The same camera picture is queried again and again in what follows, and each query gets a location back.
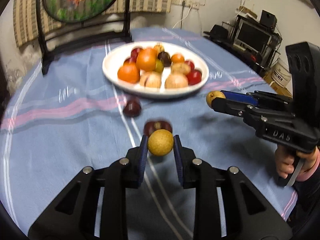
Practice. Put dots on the yellow potato-like fruit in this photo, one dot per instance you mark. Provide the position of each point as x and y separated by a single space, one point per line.
213 95

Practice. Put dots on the tan spotted fruit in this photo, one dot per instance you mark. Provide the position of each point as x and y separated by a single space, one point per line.
151 80

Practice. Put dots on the wall power strip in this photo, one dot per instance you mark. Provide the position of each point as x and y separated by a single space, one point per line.
187 3

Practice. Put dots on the brown round fruit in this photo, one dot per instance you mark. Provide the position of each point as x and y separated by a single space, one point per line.
181 68

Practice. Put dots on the dark red plum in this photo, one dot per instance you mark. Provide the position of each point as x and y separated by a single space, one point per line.
135 51

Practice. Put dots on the tan longan fruit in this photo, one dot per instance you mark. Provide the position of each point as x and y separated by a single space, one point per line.
160 142

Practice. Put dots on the round goldfish screen ornament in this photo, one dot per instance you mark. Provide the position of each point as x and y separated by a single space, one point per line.
48 56

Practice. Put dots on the big red tomato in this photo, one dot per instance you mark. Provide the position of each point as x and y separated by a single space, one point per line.
194 77

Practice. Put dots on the smooth orange middle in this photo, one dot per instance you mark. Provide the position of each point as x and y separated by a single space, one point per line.
146 59

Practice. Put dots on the small dark water chestnut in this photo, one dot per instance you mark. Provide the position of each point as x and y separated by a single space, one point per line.
165 58

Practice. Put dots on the large dark water chestnut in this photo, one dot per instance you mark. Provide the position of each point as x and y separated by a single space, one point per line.
154 125

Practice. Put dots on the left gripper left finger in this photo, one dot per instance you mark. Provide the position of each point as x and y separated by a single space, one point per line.
72 213

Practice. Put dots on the green yellow tomato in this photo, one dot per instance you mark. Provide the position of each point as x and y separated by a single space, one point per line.
159 66

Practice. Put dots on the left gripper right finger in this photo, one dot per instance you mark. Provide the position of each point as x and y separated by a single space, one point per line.
227 204

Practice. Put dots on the blue striped tablecloth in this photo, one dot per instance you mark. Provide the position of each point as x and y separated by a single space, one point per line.
58 123

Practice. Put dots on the black cluttered shelf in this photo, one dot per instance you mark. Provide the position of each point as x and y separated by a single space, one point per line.
254 42

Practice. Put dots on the red cherry tomato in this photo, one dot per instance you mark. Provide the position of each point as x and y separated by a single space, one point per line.
190 64

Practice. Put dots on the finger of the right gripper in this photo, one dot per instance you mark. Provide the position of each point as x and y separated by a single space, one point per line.
239 97
229 107

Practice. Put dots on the striped beige curtain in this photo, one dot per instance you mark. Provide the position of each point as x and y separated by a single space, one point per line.
24 13

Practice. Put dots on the pale oval fruit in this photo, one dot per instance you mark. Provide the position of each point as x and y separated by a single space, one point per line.
176 80

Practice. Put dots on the dark cherry on cloth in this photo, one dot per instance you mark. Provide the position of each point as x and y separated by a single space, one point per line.
133 108

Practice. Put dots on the bumpy orange tangerine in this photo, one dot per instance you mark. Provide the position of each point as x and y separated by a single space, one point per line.
129 73

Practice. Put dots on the yellow spotted small fruit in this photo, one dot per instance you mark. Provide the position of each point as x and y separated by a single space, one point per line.
159 48

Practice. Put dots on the white plastic bucket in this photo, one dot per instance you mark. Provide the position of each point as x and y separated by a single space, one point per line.
280 73

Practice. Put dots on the white round plate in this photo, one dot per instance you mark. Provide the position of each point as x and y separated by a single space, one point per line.
115 58

